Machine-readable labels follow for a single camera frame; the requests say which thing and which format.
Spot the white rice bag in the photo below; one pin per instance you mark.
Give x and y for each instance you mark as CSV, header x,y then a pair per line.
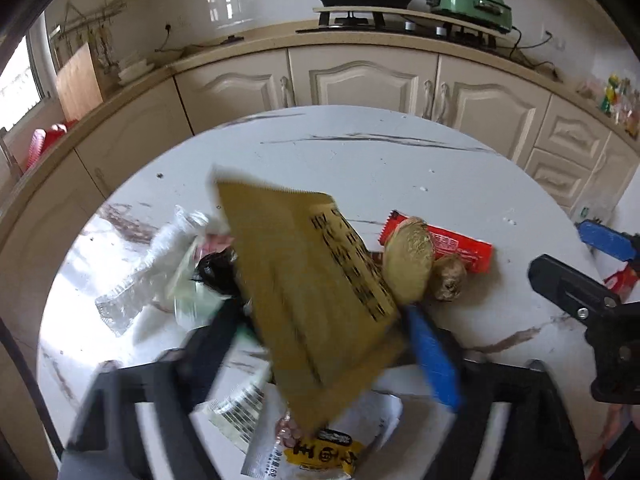
x,y
585,211

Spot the wooden cutting board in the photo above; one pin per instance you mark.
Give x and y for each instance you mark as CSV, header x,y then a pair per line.
x,y
77,85

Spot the white barcode packet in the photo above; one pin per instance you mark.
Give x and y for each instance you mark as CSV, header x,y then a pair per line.
x,y
240,412

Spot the clear crumpled plastic wrapper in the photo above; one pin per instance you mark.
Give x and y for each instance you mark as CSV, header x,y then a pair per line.
x,y
145,270

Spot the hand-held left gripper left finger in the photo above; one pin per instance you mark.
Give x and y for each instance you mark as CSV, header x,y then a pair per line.
x,y
210,360

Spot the cream lower cabinets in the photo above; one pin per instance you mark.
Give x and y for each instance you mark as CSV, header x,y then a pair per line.
x,y
360,80

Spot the black plastic wrapper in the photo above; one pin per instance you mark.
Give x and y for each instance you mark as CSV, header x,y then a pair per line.
x,y
215,272

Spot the green electric cooker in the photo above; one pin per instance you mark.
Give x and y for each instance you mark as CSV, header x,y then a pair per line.
x,y
470,7

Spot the beige countertop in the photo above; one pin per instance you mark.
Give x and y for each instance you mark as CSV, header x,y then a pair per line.
x,y
250,42

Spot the cluster of condiment bottles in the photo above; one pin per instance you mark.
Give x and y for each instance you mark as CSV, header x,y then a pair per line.
x,y
620,102

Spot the round white marble table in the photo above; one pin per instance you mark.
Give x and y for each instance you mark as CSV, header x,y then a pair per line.
x,y
325,160

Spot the white wall socket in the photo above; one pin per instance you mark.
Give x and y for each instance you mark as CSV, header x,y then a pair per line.
x,y
554,41

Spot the white packet with yellow band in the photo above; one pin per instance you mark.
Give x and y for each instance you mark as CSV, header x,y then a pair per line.
x,y
360,440

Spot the gold foil round wrapper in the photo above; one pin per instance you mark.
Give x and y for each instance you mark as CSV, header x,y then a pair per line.
x,y
407,260

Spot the red plastic basket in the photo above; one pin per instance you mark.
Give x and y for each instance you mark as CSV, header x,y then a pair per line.
x,y
47,142

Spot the black gas stove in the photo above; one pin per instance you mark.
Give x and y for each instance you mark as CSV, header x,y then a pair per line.
x,y
425,30

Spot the window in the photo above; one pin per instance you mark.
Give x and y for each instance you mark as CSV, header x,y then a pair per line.
x,y
17,85

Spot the red snack packet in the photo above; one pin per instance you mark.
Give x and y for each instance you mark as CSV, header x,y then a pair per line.
x,y
465,252

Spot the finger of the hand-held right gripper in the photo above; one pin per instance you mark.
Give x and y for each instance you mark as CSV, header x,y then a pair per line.
x,y
605,239
565,282

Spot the stack of white bowls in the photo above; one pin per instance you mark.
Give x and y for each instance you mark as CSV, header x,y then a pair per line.
x,y
135,70

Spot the metal utensil rack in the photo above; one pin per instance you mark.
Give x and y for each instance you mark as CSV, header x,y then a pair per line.
x,y
90,30

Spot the mustard yellow packet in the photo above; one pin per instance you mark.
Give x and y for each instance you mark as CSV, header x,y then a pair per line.
x,y
310,300

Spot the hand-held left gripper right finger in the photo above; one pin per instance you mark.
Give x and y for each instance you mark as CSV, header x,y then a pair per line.
x,y
432,360

